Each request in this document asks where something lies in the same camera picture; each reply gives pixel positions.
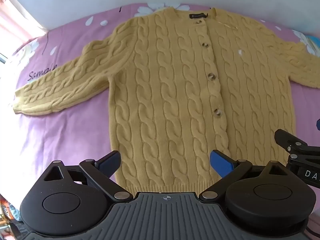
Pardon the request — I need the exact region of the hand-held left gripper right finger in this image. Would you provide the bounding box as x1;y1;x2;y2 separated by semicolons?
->
198;150;291;202

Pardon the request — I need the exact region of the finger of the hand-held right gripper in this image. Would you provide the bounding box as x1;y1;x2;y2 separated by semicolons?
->
274;129;320;156

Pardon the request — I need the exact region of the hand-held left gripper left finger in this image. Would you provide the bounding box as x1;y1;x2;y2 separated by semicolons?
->
44;150;133;202

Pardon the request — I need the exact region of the yellow cable-knit cardigan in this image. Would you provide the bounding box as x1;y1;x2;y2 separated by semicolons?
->
12;7;320;193

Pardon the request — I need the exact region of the pink floral bed sheet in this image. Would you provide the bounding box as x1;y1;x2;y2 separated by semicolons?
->
0;2;320;240

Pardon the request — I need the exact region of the blue floral cloth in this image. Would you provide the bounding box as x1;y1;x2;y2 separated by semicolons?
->
303;34;320;56

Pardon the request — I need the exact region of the pale pink curtain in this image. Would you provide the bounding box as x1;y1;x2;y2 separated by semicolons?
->
0;0;48;64

